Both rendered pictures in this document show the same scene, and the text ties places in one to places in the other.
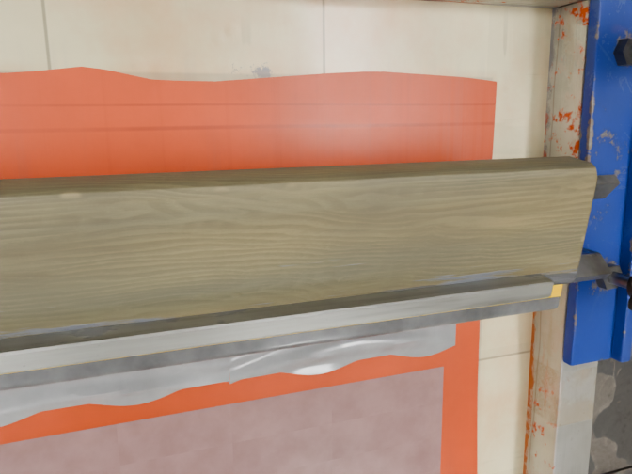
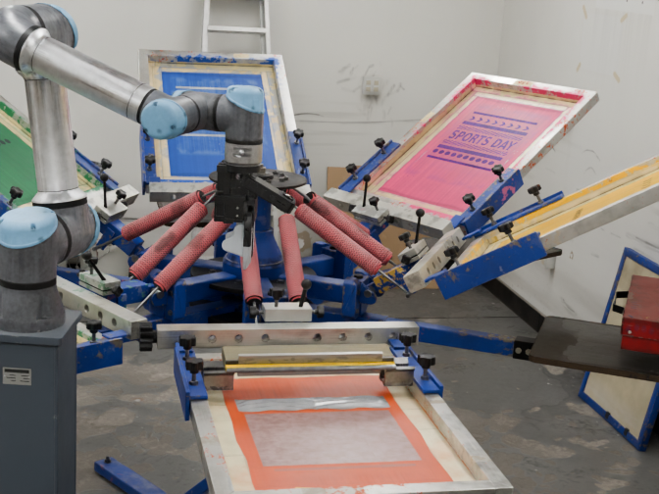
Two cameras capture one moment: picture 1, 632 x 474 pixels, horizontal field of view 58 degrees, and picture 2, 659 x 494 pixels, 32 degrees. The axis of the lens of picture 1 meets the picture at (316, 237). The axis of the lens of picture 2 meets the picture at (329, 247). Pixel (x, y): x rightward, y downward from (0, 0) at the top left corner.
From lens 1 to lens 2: 2.71 m
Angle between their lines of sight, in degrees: 83
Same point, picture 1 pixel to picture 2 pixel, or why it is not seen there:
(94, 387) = (278, 406)
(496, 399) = (414, 416)
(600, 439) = not seen: outside the picture
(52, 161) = (264, 385)
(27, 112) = (258, 381)
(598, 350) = (432, 388)
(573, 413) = (435, 402)
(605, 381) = not seen: outside the picture
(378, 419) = (368, 417)
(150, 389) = (292, 406)
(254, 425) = (326, 415)
